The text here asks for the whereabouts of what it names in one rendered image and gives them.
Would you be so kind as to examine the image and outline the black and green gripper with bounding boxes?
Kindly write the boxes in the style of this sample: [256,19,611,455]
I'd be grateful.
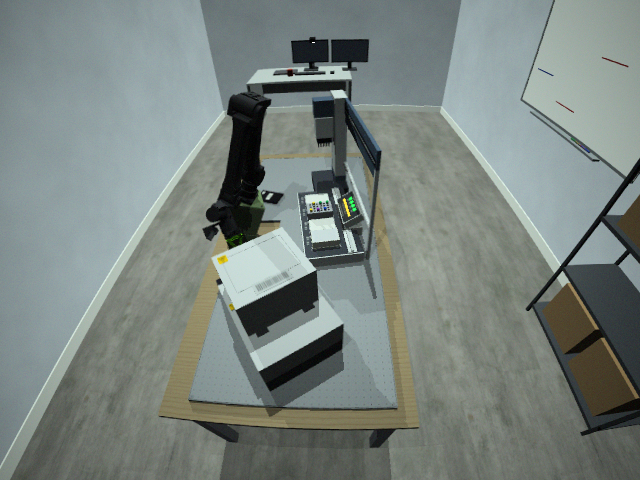
[224,216,242,248]

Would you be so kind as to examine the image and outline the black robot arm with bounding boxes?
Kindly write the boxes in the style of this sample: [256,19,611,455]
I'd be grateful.
[203,91,271,241]

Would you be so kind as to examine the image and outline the white well pcr plate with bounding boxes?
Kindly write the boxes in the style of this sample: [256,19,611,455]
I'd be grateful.
[305,193,329,203]

